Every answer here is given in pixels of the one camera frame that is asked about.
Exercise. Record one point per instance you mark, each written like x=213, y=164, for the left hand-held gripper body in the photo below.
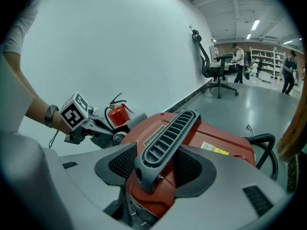
x=73, y=114

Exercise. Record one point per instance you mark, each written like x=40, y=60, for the person's left forearm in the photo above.
x=31, y=97

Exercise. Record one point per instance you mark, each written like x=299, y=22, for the red fire extinguisher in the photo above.
x=117, y=117

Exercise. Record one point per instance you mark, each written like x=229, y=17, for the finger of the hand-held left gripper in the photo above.
x=119, y=137

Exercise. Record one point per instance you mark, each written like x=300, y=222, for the dark braided wristband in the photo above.
x=50, y=115

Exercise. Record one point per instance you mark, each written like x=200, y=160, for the black office chair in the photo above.
x=212, y=71

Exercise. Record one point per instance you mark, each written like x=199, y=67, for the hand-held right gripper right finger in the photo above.
x=227, y=195

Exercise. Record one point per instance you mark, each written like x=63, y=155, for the white shirt sleeve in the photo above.
x=20, y=30

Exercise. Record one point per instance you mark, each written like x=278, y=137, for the white storage shelf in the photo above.
x=268, y=61

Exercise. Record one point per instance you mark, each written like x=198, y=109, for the ceiling light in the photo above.
x=248, y=36
x=287, y=42
x=255, y=25

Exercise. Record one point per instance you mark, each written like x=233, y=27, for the red vacuum cleaner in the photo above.
x=192, y=138

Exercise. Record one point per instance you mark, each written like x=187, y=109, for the brown wooden furniture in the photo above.
x=293, y=128

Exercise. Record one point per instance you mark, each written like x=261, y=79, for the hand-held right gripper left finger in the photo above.
x=84, y=176

